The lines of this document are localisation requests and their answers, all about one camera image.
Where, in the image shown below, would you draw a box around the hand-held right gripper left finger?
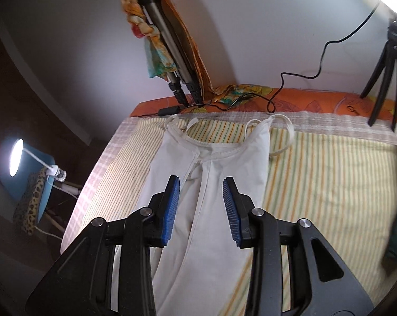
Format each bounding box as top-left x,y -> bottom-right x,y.
25,175 -> 181,316

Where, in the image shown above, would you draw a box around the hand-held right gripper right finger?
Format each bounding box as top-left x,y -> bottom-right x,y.
222,177 -> 374,316

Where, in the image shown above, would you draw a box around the white drawstring pants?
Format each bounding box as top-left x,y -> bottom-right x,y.
124,114 -> 295,316

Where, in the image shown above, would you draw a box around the striped bed sheet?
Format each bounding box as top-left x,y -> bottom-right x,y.
61,111 -> 397,316

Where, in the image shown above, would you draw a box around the orange leaf-print bed sheet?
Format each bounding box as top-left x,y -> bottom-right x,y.
130,87 -> 397,126

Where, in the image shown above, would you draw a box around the blue side table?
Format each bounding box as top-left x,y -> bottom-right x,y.
0,141 -> 56,224

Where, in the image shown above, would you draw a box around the leopard print cloth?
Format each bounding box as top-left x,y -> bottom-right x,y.
13,167 -> 54,236

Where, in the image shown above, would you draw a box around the white desk lamp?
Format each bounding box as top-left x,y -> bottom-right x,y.
8,139 -> 80,198

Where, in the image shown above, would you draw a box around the small black tripod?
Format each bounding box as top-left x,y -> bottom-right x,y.
360,20 -> 397,127

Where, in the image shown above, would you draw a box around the black power cable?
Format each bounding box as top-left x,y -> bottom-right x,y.
142,0 -> 381,117

